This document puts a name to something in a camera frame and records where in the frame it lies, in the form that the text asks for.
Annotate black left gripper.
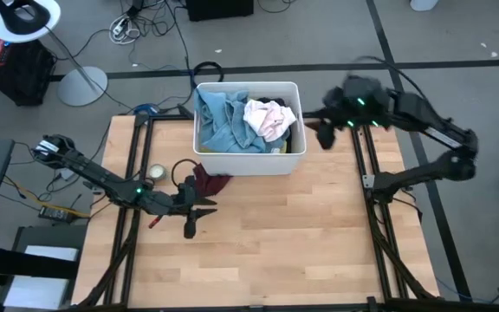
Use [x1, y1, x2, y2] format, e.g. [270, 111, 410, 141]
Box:
[169, 181, 218, 219]

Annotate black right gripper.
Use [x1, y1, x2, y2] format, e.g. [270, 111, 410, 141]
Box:
[316, 86, 355, 151]

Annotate dark grey elastic-waist trousers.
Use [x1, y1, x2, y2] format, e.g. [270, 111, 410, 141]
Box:
[256, 96, 288, 108]

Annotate salmon pink garment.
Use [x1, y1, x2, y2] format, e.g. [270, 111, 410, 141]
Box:
[243, 98, 297, 143]

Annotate light blue terry garment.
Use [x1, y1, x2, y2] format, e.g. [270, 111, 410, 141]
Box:
[196, 88, 292, 154]

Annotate maroon garment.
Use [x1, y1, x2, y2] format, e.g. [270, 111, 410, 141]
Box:
[191, 162, 233, 198]

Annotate grey tape roll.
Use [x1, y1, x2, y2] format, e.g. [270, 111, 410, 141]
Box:
[147, 163, 169, 182]

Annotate white perforated laundry basket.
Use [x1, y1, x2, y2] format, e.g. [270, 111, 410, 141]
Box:
[191, 81, 308, 177]

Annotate black power adapter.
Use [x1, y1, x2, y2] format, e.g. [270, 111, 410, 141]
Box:
[37, 205, 78, 225]

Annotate white object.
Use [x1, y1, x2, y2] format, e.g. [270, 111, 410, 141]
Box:
[409, 0, 440, 13]

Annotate grey white shelf unit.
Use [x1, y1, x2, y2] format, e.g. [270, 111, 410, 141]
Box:
[0, 224, 88, 312]

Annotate black box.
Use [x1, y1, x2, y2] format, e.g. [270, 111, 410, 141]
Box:
[185, 0, 255, 23]

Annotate grey round floor stand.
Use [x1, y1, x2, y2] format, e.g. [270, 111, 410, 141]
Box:
[43, 25, 109, 107]

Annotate white power strip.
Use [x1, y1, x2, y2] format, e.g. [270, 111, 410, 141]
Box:
[109, 15, 141, 46]

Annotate white round side table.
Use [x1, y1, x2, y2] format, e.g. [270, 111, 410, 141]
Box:
[0, 0, 62, 44]

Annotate black headset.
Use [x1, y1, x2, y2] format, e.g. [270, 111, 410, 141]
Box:
[0, 0, 52, 36]

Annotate black looped cable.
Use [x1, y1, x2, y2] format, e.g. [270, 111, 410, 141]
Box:
[170, 158, 199, 188]

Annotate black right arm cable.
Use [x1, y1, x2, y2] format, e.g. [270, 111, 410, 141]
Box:
[353, 55, 431, 105]

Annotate blue cable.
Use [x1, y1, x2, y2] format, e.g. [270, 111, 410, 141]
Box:
[134, 102, 162, 117]

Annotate black coiled cable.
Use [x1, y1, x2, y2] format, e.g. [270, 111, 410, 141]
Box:
[192, 60, 225, 84]

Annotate yellow cable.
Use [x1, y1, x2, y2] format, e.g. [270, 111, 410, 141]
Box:
[2, 172, 93, 218]

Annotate black aluminium table frame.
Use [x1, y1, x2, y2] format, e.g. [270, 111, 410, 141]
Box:
[56, 110, 499, 312]

